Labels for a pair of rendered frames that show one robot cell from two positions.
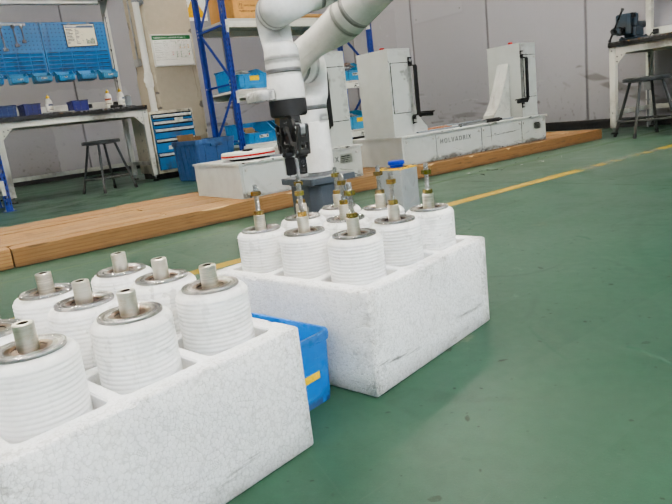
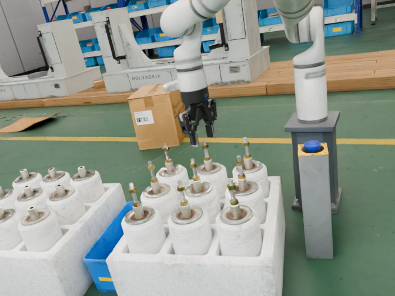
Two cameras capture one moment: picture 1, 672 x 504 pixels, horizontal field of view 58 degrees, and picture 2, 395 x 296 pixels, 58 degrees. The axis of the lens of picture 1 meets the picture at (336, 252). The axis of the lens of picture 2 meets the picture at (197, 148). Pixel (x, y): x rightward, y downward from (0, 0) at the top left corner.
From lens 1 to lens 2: 1.19 m
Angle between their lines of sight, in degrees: 64
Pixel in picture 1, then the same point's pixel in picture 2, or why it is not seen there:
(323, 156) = (306, 108)
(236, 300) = (26, 232)
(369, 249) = (127, 233)
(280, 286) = not seen: hidden behind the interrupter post
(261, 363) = (30, 266)
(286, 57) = (178, 61)
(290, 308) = not seen: hidden behind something
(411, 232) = (177, 233)
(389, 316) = (130, 279)
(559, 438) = not seen: outside the picture
